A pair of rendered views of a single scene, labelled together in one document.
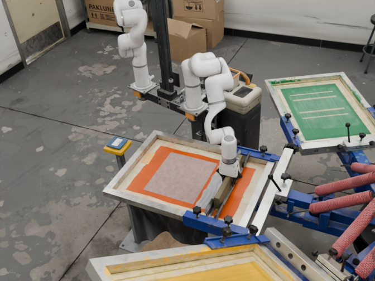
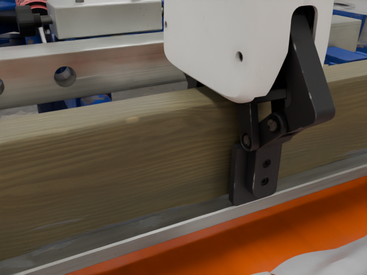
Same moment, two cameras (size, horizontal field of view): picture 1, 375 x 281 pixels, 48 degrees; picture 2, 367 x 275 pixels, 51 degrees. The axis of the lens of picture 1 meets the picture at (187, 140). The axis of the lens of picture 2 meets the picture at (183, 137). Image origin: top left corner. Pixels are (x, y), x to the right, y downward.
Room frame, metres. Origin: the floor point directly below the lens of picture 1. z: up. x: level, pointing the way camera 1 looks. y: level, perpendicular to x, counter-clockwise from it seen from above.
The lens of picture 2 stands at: (1.78, -0.10, 1.14)
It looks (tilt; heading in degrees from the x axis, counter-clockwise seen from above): 27 degrees down; 216
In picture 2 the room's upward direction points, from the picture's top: straight up
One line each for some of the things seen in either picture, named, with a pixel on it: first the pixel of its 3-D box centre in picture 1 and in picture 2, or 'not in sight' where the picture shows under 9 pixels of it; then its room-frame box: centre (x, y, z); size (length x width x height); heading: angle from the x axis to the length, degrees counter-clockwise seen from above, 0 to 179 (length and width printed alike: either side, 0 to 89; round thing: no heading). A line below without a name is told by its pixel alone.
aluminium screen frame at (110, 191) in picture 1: (191, 177); not in sight; (1.69, -0.01, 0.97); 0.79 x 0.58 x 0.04; 62
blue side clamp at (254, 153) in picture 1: (249, 155); not in sight; (1.83, -0.35, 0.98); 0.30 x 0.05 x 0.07; 62
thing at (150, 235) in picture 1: (169, 228); not in sight; (1.53, 0.14, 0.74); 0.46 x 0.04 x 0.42; 62
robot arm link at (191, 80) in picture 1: (193, 71); not in sight; (2.15, -0.07, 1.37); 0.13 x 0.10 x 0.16; 104
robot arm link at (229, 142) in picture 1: (227, 141); not in sight; (1.63, -0.20, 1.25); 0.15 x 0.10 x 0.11; 14
